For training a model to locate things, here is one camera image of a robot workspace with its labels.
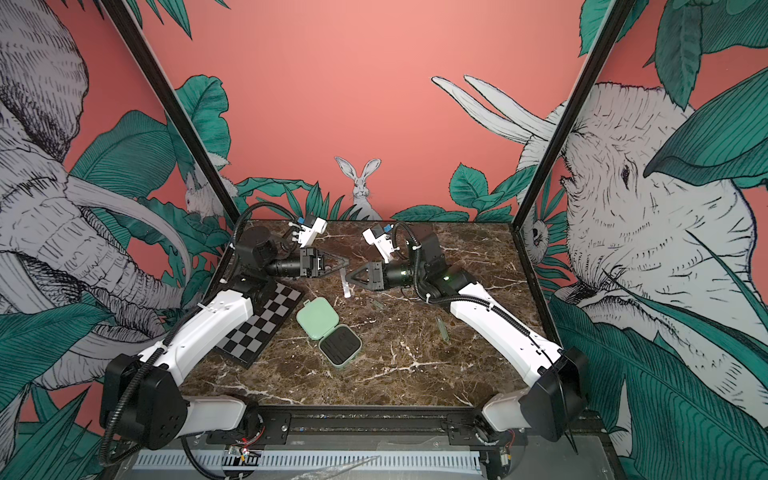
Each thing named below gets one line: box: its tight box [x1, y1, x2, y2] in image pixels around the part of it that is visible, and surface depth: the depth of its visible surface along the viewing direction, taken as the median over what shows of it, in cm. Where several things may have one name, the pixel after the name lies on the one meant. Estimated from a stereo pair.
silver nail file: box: [339, 267, 351, 299], surface depth 67 cm
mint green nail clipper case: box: [296, 297, 363, 368], surface depth 90 cm
